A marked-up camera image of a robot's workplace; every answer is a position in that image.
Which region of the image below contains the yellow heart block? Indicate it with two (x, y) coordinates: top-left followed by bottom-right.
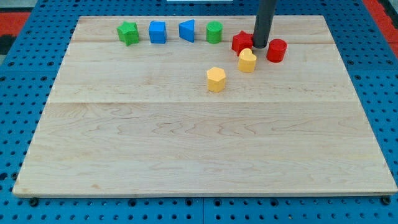
(238, 48), (257, 73)

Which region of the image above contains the yellow hexagon block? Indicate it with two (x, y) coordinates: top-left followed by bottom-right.
(206, 67), (226, 93)

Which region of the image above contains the light wooden board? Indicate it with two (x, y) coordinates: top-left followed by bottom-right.
(12, 16), (397, 198)

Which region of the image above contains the red star block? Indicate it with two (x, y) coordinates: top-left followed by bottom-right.
(231, 30), (253, 56)

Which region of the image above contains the blue triangle block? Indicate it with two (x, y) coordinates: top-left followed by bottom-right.
(178, 19), (195, 43)

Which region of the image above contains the green cylinder block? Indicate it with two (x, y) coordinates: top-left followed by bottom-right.
(206, 21), (223, 44)

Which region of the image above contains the blue cube block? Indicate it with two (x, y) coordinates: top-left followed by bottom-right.
(149, 21), (167, 44)

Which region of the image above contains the red cylinder block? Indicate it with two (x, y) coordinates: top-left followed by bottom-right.
(266, 39), (287, 63)

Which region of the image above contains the green star block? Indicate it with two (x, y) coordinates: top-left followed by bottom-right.
(116, 21), (139, 46)

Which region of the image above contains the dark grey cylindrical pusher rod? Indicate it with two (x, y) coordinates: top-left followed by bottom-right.
(252, 0), (277, 49)

